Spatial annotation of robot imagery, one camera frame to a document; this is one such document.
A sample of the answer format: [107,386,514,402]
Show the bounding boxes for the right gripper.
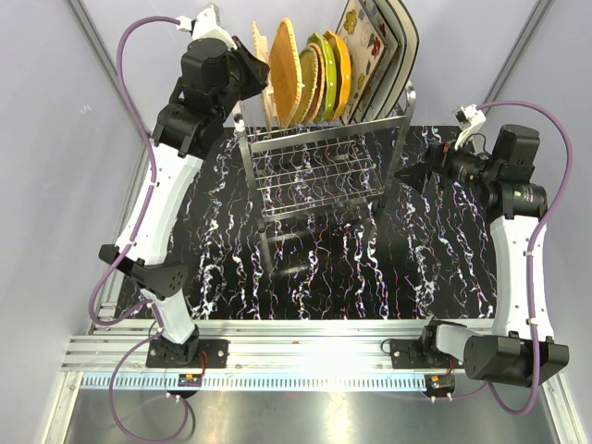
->
[394,129,500,195]

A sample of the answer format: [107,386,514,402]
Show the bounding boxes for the orange rounded-square wicker plate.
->
[269,18,302,129]

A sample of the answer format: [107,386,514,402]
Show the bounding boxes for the pale wicker-pattern plate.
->
[252,21,277,130]

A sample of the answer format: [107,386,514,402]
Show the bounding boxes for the round green-rim bamboo plate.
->
[292,46,318,126]

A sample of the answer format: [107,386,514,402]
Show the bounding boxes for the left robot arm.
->
[99,37,269,367]

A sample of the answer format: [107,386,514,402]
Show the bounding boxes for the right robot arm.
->
[394,124,570,388]

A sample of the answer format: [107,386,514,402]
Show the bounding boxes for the stainless steel dish rack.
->
[225,68,417,233]

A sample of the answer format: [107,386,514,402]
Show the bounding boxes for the round brown wicker plate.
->
[302,43,325,126]

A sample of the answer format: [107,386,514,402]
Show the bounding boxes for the green ceramic plate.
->
[307,32,338,122]

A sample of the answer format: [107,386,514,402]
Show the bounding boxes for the orange ceramic plate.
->
[324,30,352,119]

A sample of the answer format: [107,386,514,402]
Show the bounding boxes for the cream floral square plate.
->
[337,1,398,124]

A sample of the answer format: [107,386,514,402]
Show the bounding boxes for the black rimmed square plate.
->
[388,1,420,115]

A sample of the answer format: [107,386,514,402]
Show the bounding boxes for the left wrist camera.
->
[176,3,233,47]

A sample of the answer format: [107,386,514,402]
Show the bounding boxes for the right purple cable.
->
[475,100,574,413]

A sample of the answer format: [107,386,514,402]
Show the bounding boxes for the purple cable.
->
[88,15,195,439]
[475,100,574,413]

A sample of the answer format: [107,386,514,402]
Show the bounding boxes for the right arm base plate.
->
[388,339,431,370]

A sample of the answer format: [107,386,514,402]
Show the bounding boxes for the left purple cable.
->
[88,15,195,439]

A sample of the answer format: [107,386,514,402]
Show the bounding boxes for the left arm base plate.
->
[145,339,230,369]

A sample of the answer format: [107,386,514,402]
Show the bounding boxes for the aluminium mounting rail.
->
[61,319,427,375]

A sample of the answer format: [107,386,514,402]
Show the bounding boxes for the slotted cable duct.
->
[80,372,426,392]

